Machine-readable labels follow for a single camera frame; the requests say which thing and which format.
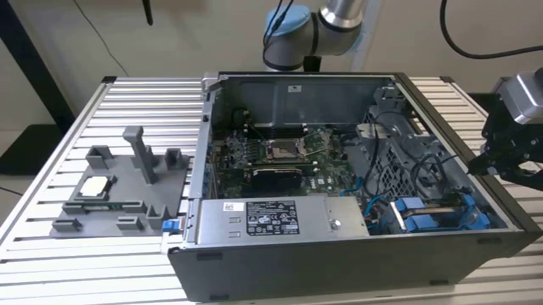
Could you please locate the green RAM stick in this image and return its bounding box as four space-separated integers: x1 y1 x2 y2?
82 201 141 211

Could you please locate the CPU socket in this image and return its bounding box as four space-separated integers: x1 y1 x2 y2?
263 139 303 159

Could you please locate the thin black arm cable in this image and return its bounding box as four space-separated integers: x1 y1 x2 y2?
263 0 295 44

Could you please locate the black graphics card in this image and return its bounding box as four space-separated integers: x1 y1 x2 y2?
249 167 304 194

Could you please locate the green motherboard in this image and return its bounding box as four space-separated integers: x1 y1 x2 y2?
209 125 361 200

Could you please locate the dark grey PC case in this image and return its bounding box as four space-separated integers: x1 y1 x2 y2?
166 70 543 303

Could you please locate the silver CPU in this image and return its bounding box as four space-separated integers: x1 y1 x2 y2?
78 176 112 198

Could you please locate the silver power supply unit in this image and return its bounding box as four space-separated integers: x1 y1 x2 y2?
195 195 369 245

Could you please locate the blue disk wire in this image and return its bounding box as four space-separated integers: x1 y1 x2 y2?
341 176 393 225

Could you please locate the hard disk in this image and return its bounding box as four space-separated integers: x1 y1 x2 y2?
392 192 483 214
401 212 493 232

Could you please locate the thin black wall cable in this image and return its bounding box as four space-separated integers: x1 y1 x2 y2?
70 0 130 77

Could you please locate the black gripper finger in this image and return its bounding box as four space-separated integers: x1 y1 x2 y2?
499 152 543 192
467 147 508 177

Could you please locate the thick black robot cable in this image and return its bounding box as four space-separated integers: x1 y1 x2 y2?
439 0 543 60

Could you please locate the black monitor stand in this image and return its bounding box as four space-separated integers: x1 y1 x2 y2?
0 0 77 175

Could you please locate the grey parts rack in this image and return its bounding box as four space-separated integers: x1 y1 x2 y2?
49 125 192 239

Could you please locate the metal disk bay cage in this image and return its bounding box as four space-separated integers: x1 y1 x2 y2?
355 85 492 234

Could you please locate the black disk wire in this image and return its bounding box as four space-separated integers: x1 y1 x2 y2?
363 111 448 200

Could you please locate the metal socket cover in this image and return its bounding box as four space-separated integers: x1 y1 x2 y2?
301 132 332 151

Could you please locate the black antenna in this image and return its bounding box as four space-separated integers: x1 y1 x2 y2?
141 0 154 26

